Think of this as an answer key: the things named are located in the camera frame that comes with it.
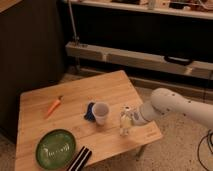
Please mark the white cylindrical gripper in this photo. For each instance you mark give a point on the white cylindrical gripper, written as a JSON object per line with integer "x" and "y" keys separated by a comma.
{"x": 128, "y": 117}

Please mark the small clear plastic bottle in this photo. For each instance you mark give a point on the small clear plastic bottle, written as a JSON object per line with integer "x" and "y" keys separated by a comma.
{"x": 124, "y": 131}

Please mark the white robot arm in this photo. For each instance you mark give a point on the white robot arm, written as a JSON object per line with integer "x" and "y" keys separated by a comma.
{"x": 164, "y": 101}

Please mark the white paper cup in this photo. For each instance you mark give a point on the white paper cup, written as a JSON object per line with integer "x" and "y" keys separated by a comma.
{"x": 100, "y": 111}

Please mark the wooden square table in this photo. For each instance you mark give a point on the wooden square table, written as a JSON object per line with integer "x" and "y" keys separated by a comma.
{"x": 113, "y": 88}

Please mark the blue crumpled cloth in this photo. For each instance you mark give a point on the blue crumpled cloth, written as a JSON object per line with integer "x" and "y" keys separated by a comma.
{"x": 89, "y": 115}

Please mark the black white striped object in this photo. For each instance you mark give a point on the black white striped object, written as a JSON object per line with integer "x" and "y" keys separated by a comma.
{"x": 80, "y": 160}

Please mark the orange carrot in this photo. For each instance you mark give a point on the orange carrot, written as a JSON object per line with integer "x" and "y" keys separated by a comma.
{"x": 54, "y": 105}

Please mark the green round plate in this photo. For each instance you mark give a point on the green round plate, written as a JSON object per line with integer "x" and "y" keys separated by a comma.
{"x": 55, "y": 149}

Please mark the grey metal shelf beam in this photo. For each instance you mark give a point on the grey metal shelf beam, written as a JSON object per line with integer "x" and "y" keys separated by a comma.
{"x": 137, "y": 59}

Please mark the grey vertical metal pole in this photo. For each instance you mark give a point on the grey vertical metal pole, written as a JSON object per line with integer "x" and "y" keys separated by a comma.
{"x": 75, "y": 36}

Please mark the upper cluttered shelf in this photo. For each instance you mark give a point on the upper cluttered shelf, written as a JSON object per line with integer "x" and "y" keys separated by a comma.
{"x": 142, "y": 8}

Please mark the black handle on beam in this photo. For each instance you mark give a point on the black handle on beam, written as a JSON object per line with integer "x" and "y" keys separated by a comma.
{"x": 179, "y": 61}

